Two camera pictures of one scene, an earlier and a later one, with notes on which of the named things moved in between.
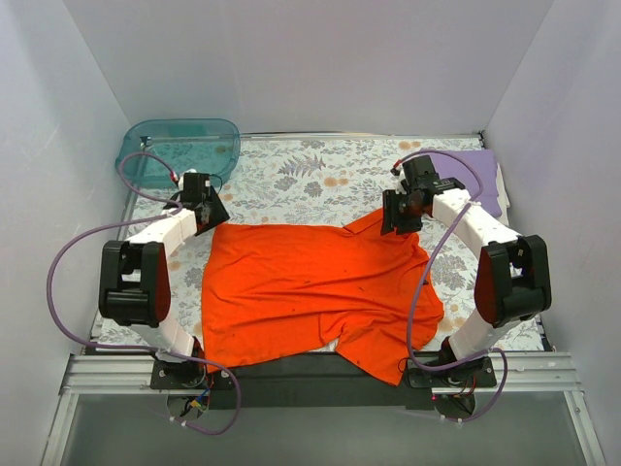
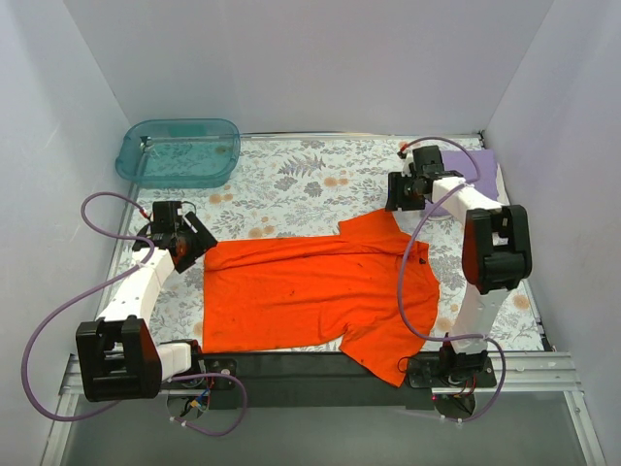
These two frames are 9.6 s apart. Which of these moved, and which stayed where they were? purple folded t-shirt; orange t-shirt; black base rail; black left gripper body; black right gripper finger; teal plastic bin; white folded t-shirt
Moved: black right gripper finger; orange t-shirt; black left gripper body
Stayed: teal plastic bin; purple folded t-shirt; black base rail; white folded t-shirt
